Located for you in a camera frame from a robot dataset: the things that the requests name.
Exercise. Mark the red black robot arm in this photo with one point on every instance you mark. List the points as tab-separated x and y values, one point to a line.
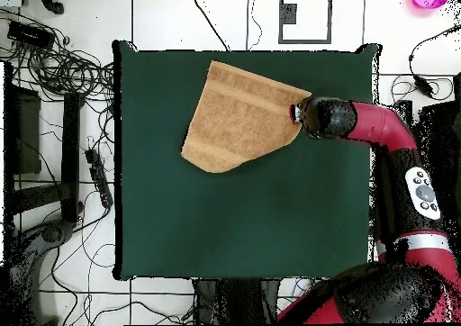
381	124

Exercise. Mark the black rectangular box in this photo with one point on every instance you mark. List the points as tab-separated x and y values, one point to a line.
30	34

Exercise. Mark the dark flat panel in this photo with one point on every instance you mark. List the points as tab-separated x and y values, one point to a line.
25	131
441	124

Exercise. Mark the black metal stand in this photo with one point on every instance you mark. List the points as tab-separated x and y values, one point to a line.
234	300

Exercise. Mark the dark green table cloth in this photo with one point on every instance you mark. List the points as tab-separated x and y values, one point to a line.
216	225

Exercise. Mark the black power strip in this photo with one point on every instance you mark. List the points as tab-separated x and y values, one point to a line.
99	178

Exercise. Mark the small dark object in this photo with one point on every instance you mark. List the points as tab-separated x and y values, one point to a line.
54	6

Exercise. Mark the black bar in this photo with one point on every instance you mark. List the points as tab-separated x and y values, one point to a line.
405	108
72	153

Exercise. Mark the grey chair base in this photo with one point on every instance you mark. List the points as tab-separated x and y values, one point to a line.
52	232

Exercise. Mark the pink round object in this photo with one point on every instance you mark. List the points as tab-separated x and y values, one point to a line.
428	1

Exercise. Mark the grey rectangular floor frame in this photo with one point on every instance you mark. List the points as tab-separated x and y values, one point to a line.
281	23

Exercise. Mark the tan terry towel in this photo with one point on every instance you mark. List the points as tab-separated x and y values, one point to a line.
241	120

